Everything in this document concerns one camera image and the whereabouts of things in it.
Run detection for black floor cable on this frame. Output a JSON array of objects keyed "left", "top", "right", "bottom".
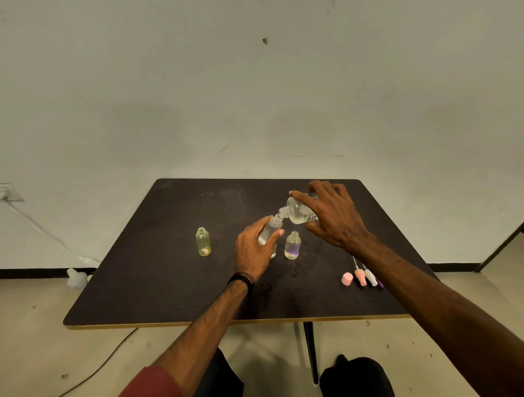
[{"left": 57, "top": 327, "right": 140, "bottom": 397}]

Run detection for black wristband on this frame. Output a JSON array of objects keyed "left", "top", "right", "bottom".
[{"left": 227, "top": 272, "right": 256, "bottom": 295}]

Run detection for person's left forearm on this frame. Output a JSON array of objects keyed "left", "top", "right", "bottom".
[{"left": 153, "top": 281, "right": 249, "bottom": 395}]

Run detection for person's right hand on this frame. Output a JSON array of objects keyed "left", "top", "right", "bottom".
[{"left": 288, "top": 179, "right": 370, "bottom": 255}]

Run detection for person's left red sleeve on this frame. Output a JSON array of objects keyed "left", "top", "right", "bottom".
[{"left": 118, "top": 365, "right": 183, "bottom": 397}]

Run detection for person's black trousers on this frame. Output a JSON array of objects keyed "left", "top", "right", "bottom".
[{"left": 194, "top": 347, "right": 396, "bottom": 397}]

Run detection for pink spray cap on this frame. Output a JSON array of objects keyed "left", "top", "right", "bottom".
[{"left": 352, "top": 255, "right": 367, "bottom": 287}]

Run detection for white cable with adapter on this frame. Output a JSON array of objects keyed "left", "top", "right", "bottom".
[{"left": 0, "top": 198, "right": 101, "bottom": 264}]

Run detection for person's right forearm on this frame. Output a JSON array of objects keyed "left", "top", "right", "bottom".
[{"left": 352, "top": 235, "right": 524, "bottom": 397}]

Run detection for white wall socket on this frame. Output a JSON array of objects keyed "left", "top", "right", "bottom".
[{"left": 0, "top": 184, "right": 25, "bottom": 202}]

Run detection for small purple tinted bottle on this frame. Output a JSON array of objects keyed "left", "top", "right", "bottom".
[{"left": 284, "top": 230, "right": 302, "bottom": 261}]

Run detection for large clear bottle blue label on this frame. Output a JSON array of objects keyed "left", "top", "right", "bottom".
[{"left": 278, "top": 195, "right": 319, "bottom": 225}]

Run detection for white plastic object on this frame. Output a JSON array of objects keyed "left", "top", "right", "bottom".
[{"left": 67, "top": 268, "right": 89, "bottom": 289}]

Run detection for small yellow bottle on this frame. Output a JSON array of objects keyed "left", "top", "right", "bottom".
[{"left": 195, "top": 227, "right": 212, "bottom": 257}]

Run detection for person's left hand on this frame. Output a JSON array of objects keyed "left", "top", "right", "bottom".
[{"left": 234, "top": 215, "right": 285, "bottom": 282}]

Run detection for black table leg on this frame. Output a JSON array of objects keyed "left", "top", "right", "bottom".
[{"left": 302, "top": 322, "right": 320, "bottom": 386}]

